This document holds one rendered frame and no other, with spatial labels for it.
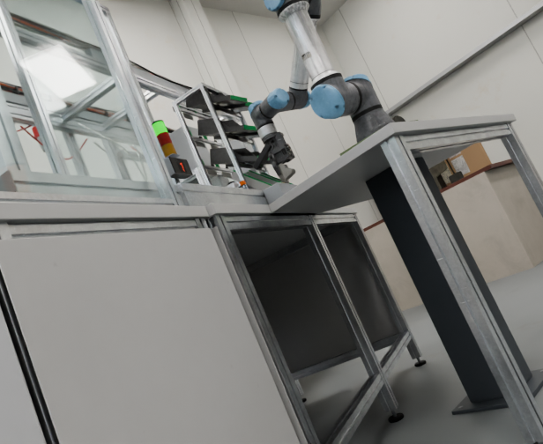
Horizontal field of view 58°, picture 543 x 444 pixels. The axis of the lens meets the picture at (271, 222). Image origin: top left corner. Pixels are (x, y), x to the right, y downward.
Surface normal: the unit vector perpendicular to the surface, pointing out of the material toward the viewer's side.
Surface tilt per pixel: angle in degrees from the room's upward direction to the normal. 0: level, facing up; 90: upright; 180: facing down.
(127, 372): 90
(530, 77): 90
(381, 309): 90
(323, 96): 100
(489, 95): 90
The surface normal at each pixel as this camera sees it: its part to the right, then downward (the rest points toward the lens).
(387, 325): -0.40, 0.02
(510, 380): -0.69, 0.18
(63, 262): 0.82, -0.43
